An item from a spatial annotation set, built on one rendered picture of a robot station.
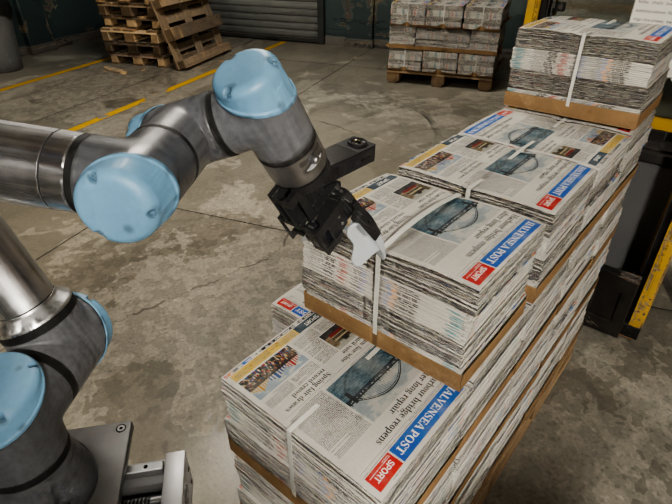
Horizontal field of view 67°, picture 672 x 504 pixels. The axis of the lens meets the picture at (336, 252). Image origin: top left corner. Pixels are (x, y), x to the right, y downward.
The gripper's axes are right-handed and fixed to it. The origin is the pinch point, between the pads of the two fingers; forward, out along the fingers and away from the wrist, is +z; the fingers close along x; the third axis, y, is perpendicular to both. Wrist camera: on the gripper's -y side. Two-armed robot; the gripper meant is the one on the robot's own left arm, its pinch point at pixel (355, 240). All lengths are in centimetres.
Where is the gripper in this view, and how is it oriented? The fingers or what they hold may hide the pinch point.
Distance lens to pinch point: 79.5
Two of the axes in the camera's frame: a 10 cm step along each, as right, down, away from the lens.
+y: -5.5, 7.8, -2.9
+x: 7.7, 3.5, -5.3
